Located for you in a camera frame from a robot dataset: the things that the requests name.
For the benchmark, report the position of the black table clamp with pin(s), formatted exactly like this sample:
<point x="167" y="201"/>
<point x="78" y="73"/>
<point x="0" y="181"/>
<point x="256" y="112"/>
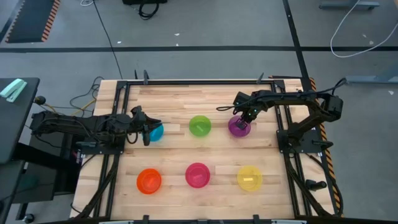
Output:
<point x="256" y="219"/>
<point x="145" y="219"/>

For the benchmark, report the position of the black side desk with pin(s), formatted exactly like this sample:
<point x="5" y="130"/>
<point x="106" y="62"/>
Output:
<point x="15" y="124"/>

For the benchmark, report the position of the black mat with striped edge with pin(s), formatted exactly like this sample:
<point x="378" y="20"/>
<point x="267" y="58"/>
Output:
<point x="31" y="18"/>

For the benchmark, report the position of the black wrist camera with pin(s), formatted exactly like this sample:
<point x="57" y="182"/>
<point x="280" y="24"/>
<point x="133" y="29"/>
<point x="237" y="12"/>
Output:
<point x="241" y="99"/>
<point x="136" y="110"/>

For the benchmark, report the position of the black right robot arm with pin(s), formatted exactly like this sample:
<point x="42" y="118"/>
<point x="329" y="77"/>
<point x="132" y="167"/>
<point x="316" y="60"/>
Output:
<point x="292" y="96"/>

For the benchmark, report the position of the mint green stapler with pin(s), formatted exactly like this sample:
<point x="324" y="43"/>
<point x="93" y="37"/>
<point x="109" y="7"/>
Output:
<point x="14" y="89"/>

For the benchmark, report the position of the green plastic bowl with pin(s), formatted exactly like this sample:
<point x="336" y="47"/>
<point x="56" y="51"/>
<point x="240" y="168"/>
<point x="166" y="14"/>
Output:
<point x="196" y="130"/>

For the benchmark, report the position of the yellow plastic bowl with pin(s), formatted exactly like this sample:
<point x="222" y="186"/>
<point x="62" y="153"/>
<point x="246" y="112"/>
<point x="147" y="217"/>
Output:
<point x="249" y="183"/>

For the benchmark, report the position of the blue plastic bowl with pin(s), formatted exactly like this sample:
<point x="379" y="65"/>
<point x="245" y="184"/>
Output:
<point x="158" y="133"/>

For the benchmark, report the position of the orange plastic bowl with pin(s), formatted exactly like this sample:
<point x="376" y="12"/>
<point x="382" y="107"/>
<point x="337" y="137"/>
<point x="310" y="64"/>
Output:
<point x="149" y="181"/>

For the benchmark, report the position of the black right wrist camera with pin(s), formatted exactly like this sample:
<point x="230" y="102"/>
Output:
<point x="241" y="99"/>

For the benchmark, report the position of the orange black hazard strip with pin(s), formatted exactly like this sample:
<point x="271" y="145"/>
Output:
<point x="329" y="161"/>

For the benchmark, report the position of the black box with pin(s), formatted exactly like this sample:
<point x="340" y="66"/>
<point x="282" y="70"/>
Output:
<point x="144" y="2"/>

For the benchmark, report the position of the black metal table frame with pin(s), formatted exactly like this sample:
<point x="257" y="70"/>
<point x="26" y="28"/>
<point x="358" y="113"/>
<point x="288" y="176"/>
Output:
<point x="199" y="82"/>

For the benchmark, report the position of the pink plastic bowl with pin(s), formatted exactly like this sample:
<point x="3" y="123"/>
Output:
<point x="197" y="175"/>

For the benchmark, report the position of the black caster wheel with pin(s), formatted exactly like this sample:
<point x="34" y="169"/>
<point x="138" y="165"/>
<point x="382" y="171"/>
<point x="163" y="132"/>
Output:
<point x="29" y="218"/>

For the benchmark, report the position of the black computer case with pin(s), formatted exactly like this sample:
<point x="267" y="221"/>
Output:
<point x="62" y="174"/>

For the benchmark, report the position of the black round knob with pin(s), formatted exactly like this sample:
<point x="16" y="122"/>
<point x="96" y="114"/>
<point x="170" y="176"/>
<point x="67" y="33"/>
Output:
<point x="39" y="99"/>

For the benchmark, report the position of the purple plastic bowl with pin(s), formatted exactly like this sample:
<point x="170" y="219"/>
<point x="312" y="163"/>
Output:
<point x="233" y="132"/>

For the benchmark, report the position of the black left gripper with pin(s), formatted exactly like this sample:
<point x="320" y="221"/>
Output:
<point x="141" y="123"/>

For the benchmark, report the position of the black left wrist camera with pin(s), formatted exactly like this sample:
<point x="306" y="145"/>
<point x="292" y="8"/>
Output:
<point x="136" y="110"/>

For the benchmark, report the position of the grey desk foot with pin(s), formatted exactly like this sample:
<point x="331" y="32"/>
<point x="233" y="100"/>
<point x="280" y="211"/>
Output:
<point x="348" y="5"/>
<point x="373" y="79"/>

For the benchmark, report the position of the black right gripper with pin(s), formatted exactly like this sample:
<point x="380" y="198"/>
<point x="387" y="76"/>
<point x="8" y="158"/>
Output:
<point x="252" y="111"/>

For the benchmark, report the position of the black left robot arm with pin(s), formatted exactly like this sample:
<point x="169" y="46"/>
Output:
<point x="62" y="124"/>

